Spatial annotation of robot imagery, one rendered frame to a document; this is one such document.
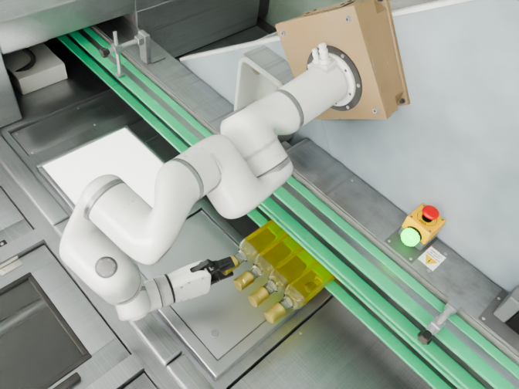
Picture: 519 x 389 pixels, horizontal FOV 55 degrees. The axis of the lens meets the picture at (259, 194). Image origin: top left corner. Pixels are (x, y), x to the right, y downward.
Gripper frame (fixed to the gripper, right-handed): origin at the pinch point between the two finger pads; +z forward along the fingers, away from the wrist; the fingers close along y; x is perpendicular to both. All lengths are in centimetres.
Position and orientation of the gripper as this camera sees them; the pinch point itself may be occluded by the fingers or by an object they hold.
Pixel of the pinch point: (225, 268)
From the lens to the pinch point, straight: 129.8
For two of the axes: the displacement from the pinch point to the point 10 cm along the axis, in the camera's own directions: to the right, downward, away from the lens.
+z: 8.8, -2.7, 3.8
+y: 1.3, -6.3, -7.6
